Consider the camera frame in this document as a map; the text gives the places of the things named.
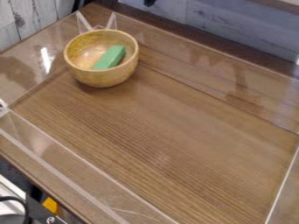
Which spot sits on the green rectangular block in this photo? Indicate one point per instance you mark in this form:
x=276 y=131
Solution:
x=111 y=58

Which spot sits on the clear acrylic tray wall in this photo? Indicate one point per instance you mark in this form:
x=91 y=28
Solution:
x=79 y=185

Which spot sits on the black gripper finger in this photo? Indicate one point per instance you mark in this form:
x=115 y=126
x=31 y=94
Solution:
x=150 y=3

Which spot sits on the brown wooden bowl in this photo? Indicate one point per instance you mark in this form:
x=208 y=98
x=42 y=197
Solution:
x=86 y=50

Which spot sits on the yellow label block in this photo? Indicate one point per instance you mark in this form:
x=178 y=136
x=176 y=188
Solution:
x=51 y=205

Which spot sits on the black device with screw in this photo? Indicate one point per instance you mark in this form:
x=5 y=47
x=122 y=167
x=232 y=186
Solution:
x=42 y=216

